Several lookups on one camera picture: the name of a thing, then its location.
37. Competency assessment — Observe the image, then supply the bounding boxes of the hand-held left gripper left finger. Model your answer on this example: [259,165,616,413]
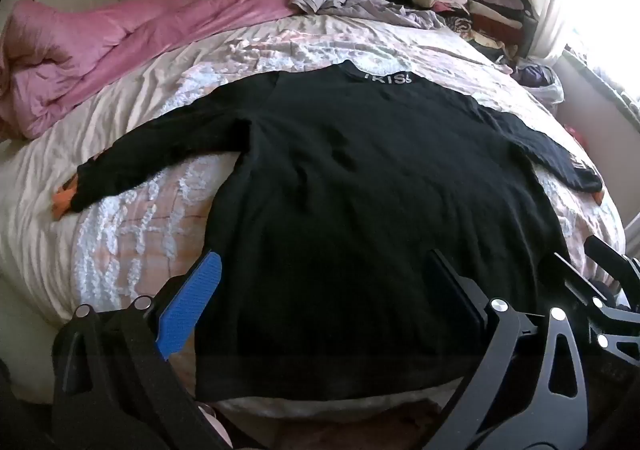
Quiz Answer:
[50,250,232,450]

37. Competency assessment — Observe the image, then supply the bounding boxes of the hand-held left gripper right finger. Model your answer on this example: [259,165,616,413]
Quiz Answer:
[429,247,590,450]

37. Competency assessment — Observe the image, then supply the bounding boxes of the lilac crumpled clothes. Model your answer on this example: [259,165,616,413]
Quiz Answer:
[287,0,451,30]

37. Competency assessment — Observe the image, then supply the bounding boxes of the window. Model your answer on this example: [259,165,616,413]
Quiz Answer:
[565,0,640,108]

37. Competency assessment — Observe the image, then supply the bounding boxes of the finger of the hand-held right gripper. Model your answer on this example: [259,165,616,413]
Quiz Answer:
[551,253,640,356]
[584,233,640,282]

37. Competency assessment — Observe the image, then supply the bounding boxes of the pile of folded clothes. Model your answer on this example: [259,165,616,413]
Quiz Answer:
[405,0,540,62]

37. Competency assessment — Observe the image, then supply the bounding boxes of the bed with floral sheet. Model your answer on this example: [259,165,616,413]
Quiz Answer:
[0,13,628,423]

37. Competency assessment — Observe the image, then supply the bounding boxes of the basket with plastic bag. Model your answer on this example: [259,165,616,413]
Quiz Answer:
[514,58,566,107]

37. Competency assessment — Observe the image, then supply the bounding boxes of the pink duvet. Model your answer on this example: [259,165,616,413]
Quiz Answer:
[0,0,301,141]

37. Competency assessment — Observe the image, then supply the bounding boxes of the black long-sleeve sweater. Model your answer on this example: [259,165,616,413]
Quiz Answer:
[52,59,606,403]

